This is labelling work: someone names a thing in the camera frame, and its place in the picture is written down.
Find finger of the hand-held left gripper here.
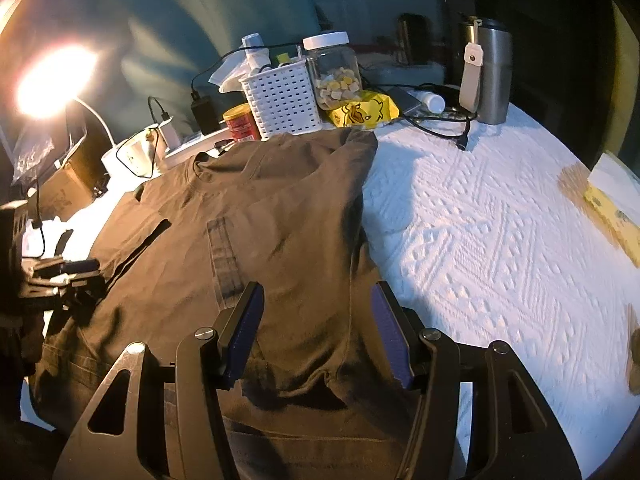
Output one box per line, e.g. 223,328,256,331
30,274,107,308
30,258,102,277

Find dark brown t-shirt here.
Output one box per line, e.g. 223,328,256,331
32,127,431,480

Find white charger plug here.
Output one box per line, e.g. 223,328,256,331
159,115,183,148

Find thin black cable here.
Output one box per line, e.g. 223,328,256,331
27,180,47,257

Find yellow tissue packet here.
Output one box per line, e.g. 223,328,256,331
582,152,640,271

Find steel tumbler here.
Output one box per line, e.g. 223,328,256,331
460,15,513,126

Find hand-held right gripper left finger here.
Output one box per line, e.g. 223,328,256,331
52,281,266,480

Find black power adapter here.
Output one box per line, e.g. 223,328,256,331
190,91,221,136

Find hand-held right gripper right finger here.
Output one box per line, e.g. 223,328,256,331
370,280,583,480

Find yellow duck print packet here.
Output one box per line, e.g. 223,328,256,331
327,89,401,128

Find grey power bank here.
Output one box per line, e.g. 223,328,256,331
385,86,426,117

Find clear jar with white lid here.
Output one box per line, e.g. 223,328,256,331
302,31,363,111

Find white plastic basket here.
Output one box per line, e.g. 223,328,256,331
239,57,323,141

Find cardboard box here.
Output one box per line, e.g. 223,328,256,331
37,115,108,221

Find white power strip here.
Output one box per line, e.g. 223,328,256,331
162,127,233,168

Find clear plastic bag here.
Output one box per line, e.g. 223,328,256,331
10,125,71,181

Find red can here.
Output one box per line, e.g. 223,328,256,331
222,104,262,145

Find small white pill bottle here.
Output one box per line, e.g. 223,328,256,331
415,91,446,113

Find white tumbler strap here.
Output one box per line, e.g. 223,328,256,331
460,42,486,111

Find white textured blanket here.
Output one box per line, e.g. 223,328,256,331
20,102,640,480

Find white tissue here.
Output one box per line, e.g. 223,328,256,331
207,50,256,93

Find white gooseneck desk lamp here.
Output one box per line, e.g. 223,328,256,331
15,45,151,178

